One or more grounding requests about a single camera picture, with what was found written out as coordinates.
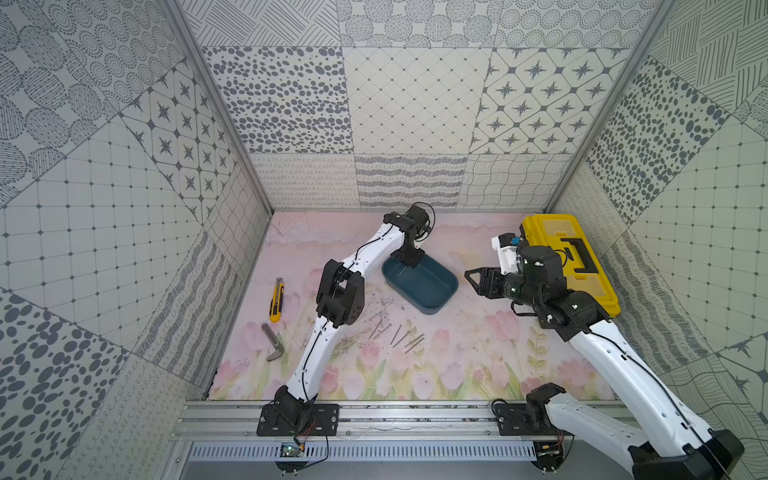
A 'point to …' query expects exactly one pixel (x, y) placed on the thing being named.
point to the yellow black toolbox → (584, 270)
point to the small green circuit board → (289, 450)
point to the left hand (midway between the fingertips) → (410, 257)
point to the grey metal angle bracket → (274, 340)
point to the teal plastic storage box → (428, 285)
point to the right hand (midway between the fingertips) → (474, 277)
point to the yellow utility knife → (276, 305)
